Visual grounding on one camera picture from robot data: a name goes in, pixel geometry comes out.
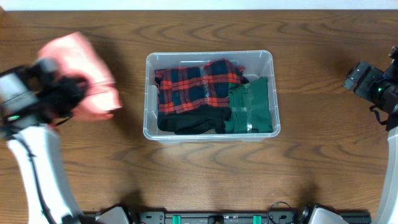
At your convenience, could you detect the pink cloth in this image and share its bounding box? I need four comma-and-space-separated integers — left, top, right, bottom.
38, 32, 122, 121

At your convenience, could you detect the red plaid shirt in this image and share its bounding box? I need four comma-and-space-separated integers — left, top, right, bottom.
154, 58, 248, 114

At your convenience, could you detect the black mounting rail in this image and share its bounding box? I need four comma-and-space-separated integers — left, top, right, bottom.
86, 202, 372, 224

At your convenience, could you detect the black cloth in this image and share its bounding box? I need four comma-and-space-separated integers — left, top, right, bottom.
157, 105, 231, 135

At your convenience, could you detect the dark green cloth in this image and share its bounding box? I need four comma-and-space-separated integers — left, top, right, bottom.
224, 77, 273, 134

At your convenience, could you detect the clear plastic storage bin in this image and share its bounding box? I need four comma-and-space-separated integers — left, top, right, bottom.
142, 49, 281, 144

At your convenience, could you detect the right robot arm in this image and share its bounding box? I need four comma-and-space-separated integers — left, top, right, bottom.
343, 46, 397, 224

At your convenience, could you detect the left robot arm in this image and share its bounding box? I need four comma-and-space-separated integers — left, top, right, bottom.
1, 58, 86, 223

